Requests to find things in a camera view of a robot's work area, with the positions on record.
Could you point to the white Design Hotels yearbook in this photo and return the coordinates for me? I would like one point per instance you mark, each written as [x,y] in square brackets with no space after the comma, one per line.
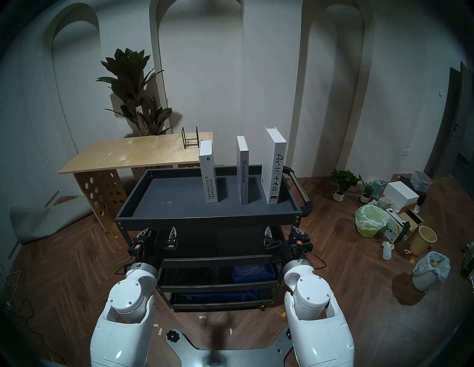
[208,174]

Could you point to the thin white Discontent book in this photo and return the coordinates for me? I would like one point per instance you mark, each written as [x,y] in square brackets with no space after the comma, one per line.
[243,174]

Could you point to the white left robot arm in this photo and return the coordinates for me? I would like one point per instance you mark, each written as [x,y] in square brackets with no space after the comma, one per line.
[126,333]

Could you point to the green and white carton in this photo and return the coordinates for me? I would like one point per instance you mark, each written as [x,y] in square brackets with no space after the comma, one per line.
[395,225]

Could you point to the dark door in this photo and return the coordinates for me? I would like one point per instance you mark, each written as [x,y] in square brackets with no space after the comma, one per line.
[450,129]

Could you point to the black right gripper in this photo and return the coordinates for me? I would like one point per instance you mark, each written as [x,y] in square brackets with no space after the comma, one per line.
[285,249]

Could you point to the small white plastic bottle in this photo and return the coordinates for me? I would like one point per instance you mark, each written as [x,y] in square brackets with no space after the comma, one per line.
[387,252]

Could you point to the teal watering can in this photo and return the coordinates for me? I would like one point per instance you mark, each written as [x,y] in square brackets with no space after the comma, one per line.
[378,188]

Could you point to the beige plastic bucket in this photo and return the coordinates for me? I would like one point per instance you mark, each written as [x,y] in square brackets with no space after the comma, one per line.
[422,242]

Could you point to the large white Arletta book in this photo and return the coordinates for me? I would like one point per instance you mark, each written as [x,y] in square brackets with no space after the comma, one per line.
[272,174]

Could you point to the open brown cardboard box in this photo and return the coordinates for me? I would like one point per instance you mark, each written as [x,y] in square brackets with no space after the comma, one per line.
[413,219]

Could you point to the long blue plastic bin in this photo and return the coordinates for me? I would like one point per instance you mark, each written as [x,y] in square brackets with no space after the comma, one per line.
[222,296]

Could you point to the white cardboard box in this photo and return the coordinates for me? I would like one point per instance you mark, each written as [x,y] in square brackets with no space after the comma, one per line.
[400,194]

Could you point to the light wooden table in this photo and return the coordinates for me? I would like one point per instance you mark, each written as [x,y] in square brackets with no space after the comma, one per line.
[129,151]

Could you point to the bin with green bag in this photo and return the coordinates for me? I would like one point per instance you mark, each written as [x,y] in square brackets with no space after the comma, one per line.
[370,220]

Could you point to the tall dark-leaved potted plant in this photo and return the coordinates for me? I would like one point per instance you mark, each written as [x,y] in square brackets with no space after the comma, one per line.
[127,74]

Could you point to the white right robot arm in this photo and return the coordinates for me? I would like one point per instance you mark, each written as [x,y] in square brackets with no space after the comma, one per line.
[318,333]

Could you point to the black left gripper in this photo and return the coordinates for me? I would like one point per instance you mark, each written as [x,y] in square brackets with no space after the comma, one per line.
[152,249]

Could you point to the clear plastic storage container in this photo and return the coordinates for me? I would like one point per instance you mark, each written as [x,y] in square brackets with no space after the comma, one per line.
[420,180]

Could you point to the small green plant white pot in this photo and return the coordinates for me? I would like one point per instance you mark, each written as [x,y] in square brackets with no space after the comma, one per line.
[344,179]

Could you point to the tiny potted plant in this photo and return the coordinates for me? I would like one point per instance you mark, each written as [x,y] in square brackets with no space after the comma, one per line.
[366,192]

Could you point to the black three-tier utility cart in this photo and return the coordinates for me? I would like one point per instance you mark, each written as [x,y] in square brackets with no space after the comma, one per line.
[177,192]

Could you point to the white bin with white bag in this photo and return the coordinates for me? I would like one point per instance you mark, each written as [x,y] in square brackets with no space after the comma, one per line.
[429,270]

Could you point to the grey metal robot base plate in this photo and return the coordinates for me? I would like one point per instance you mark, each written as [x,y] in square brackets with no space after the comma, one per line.
[229,359]

